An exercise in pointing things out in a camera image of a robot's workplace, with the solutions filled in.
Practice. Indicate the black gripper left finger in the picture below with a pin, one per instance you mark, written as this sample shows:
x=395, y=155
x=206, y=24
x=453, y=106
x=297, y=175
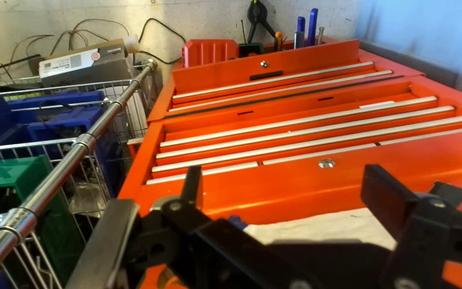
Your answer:
x=191, y=186

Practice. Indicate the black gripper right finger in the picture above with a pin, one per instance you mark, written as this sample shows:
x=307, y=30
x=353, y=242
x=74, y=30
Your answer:
x=392, y=197

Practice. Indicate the white cloth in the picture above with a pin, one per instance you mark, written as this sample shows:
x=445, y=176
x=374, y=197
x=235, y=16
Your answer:
x=321, y=226

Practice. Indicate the orange top tool chest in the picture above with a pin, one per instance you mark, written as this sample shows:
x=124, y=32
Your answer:
x=305, y=184

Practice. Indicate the red plastic case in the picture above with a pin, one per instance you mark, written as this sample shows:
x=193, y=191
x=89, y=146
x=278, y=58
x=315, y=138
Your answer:
x=209, y=51

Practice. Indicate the orange bottom roller cabinet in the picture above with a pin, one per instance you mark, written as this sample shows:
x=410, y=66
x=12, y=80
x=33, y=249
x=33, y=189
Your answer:
x=273, y=69

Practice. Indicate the blue storage bin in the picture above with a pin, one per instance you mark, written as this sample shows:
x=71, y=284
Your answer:
x=39, y=114

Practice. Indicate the white labelled box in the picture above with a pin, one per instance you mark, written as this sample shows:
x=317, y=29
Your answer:
x=76, y=61

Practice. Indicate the green storage bin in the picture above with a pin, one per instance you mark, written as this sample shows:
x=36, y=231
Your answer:
x=12, y=176

